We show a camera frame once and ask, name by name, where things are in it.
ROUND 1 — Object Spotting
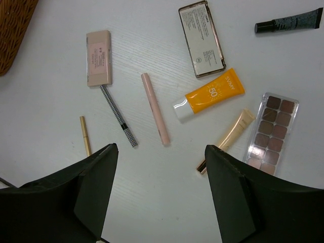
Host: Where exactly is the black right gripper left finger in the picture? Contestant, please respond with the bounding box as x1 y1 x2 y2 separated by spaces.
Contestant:
1 143 118 242

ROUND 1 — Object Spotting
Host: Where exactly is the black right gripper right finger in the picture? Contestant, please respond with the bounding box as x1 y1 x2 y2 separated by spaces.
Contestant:
205 145 323 242

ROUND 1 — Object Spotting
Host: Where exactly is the gold slim eyebrow pencil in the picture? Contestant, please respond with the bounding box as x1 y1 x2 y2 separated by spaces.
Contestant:
79 116 92 157

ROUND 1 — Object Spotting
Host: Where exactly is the checkered eyeliner pen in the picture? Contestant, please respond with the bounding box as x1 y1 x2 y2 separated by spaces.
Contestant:
100 85 138 148

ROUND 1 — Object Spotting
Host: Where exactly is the pink cosmetic pencil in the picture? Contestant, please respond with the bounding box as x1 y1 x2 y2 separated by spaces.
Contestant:
141 73 170 146

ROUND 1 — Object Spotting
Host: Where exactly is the beige rectangular compact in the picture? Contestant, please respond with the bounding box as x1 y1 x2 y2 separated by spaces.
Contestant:
86 30 112 87

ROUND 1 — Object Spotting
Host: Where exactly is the beige foundation tube gold cap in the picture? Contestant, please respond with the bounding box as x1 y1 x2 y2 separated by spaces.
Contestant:
195 108 256 175

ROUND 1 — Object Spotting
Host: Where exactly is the brown eyeshadow palette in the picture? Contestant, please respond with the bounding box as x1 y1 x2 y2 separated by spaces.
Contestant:
243 93 299 176

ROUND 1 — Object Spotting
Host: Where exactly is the orange sunscreen tube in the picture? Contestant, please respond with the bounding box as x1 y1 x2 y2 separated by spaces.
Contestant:
173 68 245 122

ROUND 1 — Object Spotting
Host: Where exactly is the gold-rimmed compact palette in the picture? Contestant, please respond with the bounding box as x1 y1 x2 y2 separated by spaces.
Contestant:
178 1 226 78

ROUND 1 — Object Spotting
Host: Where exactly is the black cosmetic tube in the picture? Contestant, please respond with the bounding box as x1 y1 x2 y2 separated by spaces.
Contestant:
254 8 323 34

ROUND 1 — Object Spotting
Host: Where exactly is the wicker organizer basket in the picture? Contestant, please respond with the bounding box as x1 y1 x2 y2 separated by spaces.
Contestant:
1 0 38 76

